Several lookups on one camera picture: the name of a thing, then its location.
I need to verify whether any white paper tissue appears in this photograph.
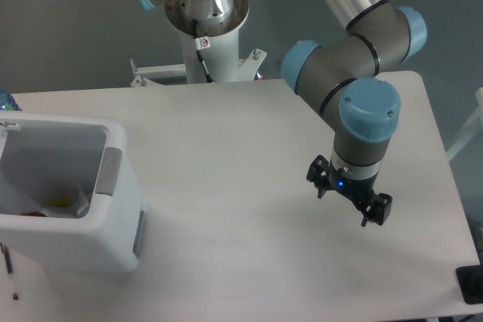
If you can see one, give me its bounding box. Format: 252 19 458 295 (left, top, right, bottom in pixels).
40 182 90 219

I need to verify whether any white frame at right edge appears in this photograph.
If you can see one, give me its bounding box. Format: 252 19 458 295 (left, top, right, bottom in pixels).
446 87 482 161

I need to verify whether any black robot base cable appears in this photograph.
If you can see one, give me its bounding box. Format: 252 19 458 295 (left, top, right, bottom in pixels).
191 18 215 84

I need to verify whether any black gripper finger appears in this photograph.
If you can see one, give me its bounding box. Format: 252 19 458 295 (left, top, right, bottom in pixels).
361 192 392 227
306 155 329 199

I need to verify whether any clear plastic water bottle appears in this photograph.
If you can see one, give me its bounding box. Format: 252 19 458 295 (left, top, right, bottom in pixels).
76 199 90 218

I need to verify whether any white trash can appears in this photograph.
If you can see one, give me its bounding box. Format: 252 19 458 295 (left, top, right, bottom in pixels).
1 111 147 272

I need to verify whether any blue bottle at left edge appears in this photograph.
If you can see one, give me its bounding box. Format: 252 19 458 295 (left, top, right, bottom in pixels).
0 88 22 111

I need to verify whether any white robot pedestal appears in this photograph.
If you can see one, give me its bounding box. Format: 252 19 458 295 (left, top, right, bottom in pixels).
131 0 267 87

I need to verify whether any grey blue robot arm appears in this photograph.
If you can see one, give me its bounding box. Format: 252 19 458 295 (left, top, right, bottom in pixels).
138 0 427 225

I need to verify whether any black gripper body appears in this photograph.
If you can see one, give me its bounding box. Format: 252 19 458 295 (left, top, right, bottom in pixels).
324 161 377 209

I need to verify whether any black pen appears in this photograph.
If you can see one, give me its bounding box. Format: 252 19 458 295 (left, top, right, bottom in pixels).
1 244 19 301

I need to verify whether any black device at table edge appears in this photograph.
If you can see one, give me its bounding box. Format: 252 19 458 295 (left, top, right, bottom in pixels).
456 265 482 305

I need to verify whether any colourful trash in bin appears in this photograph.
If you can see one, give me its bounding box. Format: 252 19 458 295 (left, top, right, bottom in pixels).
20 195 72 218

